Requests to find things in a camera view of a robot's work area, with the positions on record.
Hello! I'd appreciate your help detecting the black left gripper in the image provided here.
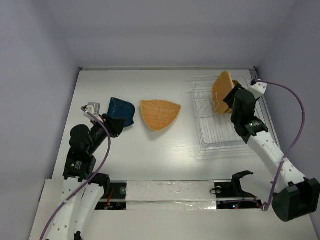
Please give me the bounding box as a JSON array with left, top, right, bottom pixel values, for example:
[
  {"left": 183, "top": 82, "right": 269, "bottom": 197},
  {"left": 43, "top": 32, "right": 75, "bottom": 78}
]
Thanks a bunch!
[{"left": 87, "top": 112, "right": 127, "bottom": 153}]

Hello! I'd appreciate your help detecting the round woven orange plate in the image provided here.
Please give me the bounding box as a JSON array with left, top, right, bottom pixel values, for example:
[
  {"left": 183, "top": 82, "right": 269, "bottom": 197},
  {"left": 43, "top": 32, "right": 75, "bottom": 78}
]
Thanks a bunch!
[{"left": 224, "top": 108, "right": 232, "bottom": 114}]

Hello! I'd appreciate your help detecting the rounded square woven plate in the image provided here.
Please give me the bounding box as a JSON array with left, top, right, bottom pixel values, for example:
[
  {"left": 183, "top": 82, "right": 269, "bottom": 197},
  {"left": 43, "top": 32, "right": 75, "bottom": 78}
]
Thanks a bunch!
[{"left": 211, "top": 71, "right": 235, "bottom": 115}]

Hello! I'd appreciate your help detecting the dark blue leaf plate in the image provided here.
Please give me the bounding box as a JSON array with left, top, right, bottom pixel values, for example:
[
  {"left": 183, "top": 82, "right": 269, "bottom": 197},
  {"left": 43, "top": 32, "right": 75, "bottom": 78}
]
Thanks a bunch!
[{"left": 107, "top": 97, "right": 136, "bottom": 128}]

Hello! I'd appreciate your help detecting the round green rimmed woven plate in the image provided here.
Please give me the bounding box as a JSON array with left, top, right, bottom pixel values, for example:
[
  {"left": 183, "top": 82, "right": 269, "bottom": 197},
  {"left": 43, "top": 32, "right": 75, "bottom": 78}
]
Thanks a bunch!
[{"left": 232, "top": 80, "right": 243, "bottom": 88}]

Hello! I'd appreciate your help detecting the triangular woven orange plate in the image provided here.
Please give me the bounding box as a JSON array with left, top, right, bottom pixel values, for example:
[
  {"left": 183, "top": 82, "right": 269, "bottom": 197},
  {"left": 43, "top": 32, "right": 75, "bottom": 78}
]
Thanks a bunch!
[{"left": 140, "top": 99, "right": 182, "bottom": 132}]

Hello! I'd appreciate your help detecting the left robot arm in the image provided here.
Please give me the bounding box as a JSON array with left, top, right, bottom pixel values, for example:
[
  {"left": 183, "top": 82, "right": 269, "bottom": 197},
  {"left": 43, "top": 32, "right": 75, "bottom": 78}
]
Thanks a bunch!
[{"left": 40, "top": 113, "right": 126, "bottom": 240}]

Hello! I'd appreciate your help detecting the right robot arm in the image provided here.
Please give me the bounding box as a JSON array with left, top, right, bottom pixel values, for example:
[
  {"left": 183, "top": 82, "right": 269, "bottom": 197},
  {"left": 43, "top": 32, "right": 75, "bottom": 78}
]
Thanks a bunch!
[{"left": 223, "top": 83, "right": 320, "bottom": 222}]

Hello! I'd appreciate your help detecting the white front mounting board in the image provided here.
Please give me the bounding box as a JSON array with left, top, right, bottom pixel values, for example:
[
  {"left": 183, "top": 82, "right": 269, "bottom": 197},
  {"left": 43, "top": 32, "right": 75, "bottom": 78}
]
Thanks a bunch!
[{"left": 27, "top": 177, "right": 315, "bottom": 240}]

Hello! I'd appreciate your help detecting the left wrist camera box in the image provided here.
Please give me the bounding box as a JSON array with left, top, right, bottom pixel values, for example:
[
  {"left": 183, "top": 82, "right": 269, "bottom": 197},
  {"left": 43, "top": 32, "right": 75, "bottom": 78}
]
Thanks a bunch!
[{"left": 83, "top": 102, "right": 101, "bottom": 117}]

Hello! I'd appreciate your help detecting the white wire dish rack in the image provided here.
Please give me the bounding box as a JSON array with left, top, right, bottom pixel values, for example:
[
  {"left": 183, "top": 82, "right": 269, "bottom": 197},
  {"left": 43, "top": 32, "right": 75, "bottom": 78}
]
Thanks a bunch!
[{"left": 191, "top": 76, "right": 248, "bottom": 151}]

